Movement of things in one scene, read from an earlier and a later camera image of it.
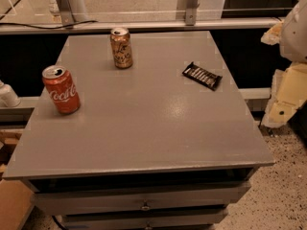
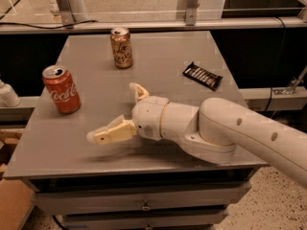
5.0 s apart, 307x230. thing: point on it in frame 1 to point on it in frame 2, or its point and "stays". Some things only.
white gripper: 295,35 to 149,116
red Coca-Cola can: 63,92 stays
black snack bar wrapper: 202,76 stays
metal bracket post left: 63,2 stays
